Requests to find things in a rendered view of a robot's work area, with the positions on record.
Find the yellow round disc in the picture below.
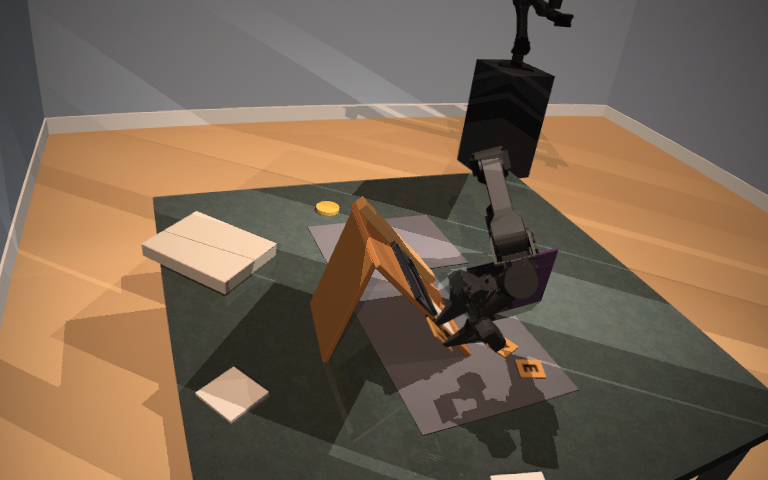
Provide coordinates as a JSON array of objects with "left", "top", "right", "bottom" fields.
[{"left": 316, "top": 201, "right": 339, "bottom": 216}]

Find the beige flat box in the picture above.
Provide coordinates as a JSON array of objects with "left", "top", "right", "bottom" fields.
[{"left": 141, "top": 212, "right": 276, "bottom": 294}]

